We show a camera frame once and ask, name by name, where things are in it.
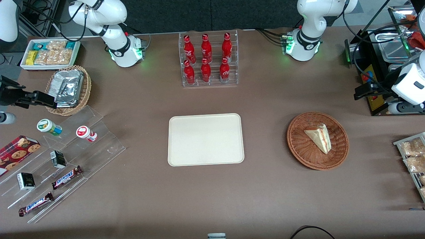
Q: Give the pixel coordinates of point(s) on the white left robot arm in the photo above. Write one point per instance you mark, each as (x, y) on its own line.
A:
(307, 20)

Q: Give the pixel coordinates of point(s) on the white snack tray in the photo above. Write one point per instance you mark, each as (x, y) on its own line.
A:
(23, 64)

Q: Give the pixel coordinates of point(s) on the red plaid cookie box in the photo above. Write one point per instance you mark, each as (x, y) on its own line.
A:
(16, 154)

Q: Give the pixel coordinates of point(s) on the teal snack pack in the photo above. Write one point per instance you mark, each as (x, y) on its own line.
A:
(40, 46)
(70, 45)

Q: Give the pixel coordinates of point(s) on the wrapped triangle sandwich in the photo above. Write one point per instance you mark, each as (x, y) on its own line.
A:
(320, 137)

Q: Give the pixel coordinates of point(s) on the clear cracker snack bag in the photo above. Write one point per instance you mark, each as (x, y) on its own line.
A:
(413, 146)
(422, 180)
(415, 164)

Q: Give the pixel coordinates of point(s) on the clear acrylic bottle rack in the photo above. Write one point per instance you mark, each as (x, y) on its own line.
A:
(215, 84)

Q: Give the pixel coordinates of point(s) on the clear acrylic stepped stand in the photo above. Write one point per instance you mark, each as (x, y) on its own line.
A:
(106, 149)

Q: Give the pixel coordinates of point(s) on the clear nut snack bag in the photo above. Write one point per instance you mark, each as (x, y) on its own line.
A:
(56, 45)
(41, 57)
(59, 57)

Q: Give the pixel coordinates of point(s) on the cream plastic tray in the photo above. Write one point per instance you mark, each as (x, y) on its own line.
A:
(206, 139)

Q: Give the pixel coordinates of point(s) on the stacked silver foil containers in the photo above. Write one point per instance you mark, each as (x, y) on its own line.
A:
(68, 86)

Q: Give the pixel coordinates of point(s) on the yellow snack pack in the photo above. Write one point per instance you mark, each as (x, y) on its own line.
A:
(31, 57)

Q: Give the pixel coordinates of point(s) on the brown wicker basket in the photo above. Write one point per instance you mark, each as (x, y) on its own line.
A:
(308, 152)

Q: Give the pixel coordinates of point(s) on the Snickers chocolate bar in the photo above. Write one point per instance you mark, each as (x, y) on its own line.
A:
(66, 177)
(36, 204)

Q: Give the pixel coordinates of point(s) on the small black carton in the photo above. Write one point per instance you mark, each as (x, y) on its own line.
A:
(26, 181)
(58, 160)

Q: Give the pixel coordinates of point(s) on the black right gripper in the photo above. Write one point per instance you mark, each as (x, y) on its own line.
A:
(9, 97)

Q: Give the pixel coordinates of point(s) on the light tan wicker basket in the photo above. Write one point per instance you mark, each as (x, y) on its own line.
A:
(85, 93)

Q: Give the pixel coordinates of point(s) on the black metal equipment frame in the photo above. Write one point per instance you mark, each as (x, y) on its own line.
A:
(36, 20)

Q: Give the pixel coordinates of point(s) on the red cloth item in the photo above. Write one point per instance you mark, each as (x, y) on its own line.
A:
(416, 41)

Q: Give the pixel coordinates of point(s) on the red cola bottle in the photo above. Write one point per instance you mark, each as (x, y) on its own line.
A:
(189, 74)
(206, 71)
(189, 49)
(227, 48)
(206, 49)
(224, 71)

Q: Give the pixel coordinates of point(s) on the grey snack tray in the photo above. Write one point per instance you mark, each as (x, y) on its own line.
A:
(398, 143)

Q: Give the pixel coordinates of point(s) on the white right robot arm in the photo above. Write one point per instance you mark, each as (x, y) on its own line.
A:
(109, 16)

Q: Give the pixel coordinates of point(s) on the red lid yogurt cup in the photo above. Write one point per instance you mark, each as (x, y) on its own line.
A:
(82, 131)

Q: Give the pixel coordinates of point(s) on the small silver metal pan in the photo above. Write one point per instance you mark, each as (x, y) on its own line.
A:
(395, 67)

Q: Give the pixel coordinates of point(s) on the green lid yogurt cup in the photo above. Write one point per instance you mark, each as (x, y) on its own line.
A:
(44, 125)

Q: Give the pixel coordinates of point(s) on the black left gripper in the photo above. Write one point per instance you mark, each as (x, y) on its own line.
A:
(382, 89)

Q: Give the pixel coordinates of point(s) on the large silver metal pan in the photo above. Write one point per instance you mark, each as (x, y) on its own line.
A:
(395, 49)

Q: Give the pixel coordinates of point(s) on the small grey device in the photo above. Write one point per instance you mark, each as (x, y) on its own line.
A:
(216, 236)

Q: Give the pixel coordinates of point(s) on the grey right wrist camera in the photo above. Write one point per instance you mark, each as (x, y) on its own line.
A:
(6, 118)

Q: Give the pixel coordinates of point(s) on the silver metal shelf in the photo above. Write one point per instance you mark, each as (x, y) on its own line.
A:
(403, 11)

